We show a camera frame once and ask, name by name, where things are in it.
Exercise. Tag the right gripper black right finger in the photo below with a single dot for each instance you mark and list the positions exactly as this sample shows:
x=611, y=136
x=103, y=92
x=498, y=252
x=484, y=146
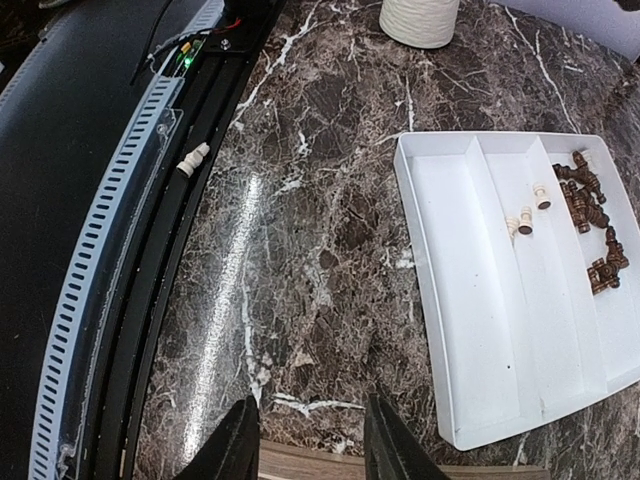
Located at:
x=391, y=450

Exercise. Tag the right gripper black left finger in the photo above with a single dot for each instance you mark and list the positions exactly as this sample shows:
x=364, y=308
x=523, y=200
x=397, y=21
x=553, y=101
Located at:
x=232, y=450

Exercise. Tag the wooden chess board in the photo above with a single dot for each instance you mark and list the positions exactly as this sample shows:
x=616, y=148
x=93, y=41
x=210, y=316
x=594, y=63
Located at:
x=280, y=462

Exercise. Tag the white plastic divided tray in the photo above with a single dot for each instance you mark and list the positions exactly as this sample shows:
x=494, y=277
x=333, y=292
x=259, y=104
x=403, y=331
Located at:
x=516, y=337

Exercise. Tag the white chess pieces pile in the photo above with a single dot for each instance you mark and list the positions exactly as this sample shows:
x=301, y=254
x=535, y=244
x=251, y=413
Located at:
x=512, y=224

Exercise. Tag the white chess pawn lying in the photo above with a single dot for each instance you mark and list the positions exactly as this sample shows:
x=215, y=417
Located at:
x=525, y=226

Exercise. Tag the dark chess pieces pile lower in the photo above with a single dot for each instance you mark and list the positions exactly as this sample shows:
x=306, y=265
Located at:
x=582, y=192

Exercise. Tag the green lit circuit board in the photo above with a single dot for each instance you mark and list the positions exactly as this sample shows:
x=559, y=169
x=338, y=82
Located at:
x=187, y=54

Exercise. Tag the cream ribbed ceramic mug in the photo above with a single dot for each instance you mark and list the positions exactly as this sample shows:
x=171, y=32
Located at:
x=422, y=24

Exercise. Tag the white slotted cable duct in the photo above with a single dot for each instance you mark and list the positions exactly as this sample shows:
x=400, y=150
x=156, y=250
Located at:
x=70, y=361

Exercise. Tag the white chess piece on rail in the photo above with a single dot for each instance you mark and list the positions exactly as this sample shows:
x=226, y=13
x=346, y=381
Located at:
x=193, y=160

